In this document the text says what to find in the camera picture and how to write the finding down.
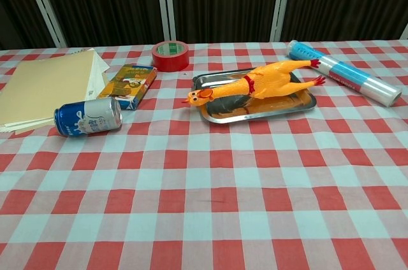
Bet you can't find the beige paper stack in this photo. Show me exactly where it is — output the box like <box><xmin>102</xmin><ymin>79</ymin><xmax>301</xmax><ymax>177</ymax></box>
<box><xmin>0</xmin><ymin>47</ymin><xmax>111</xmax><ymax>134</ymax></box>

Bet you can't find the red white checkered tablecloth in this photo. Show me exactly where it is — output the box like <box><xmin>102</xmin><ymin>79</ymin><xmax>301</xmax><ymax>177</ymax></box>
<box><xmin>0</xmin><ymin>39</ymin><xmax>408</xmax><ymax>270</ymax></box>

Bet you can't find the blue white drink can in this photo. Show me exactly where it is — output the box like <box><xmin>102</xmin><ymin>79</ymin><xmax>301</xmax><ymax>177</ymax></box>
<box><xmin>53</xmin><ymin>96</ymin><xmax>124</xmax><ymax>138</ymax></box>

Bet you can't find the orange rubber chicken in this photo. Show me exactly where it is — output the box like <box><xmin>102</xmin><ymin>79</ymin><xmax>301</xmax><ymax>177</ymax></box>
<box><xmin>181</xmin><ymin>59</ymin><xmax>326</xmax><ymax>108</ymax></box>

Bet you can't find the colourful printed card box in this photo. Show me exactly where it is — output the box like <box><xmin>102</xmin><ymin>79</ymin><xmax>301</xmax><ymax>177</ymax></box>
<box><xmin>96</xmin><ymin>63</ymin><xmax>159</xmax><ymax>111</ymax></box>

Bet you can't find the dark brown curtain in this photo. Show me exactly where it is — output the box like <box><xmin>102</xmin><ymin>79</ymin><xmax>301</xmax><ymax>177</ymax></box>
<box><xmin>0</xmin><ymin>0</ymin><xmax>408</xmax><ymax>50</ymax></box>

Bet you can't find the white frame post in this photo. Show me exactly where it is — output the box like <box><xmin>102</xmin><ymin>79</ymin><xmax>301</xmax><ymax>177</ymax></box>
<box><xmin>20</xmin><ymin>0</ymin><xmax>68</xmax><ymax>48</ymax></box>
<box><xmin>154</xmin><ymin>0</ymin><xmax>177</xmax><ymax>43</ymax></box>
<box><xmin>270</xmin><ymin>0</ymin><xmax>294</xmax><ymax>43</ymax></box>

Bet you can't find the red tape roll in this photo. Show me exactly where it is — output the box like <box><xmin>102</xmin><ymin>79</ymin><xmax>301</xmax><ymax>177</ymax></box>
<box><xmin>150</xmin><ymin>40</ymin><xmax>190</xmax><ymax>73</ymax></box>

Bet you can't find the blue white plastic wrap roll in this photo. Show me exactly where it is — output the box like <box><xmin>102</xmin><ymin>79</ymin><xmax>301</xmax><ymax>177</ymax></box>
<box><xmin>286</xmin><ymin>39</ymin><xmax>403</xmax><ymax>108</ymax></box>

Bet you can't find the rectangular metal tray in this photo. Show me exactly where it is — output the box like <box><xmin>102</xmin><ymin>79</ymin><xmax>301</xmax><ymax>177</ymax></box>
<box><xmin>192</xmin><ymin>66</ymin><xmax>317</xmax><ymax>125</ymax></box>

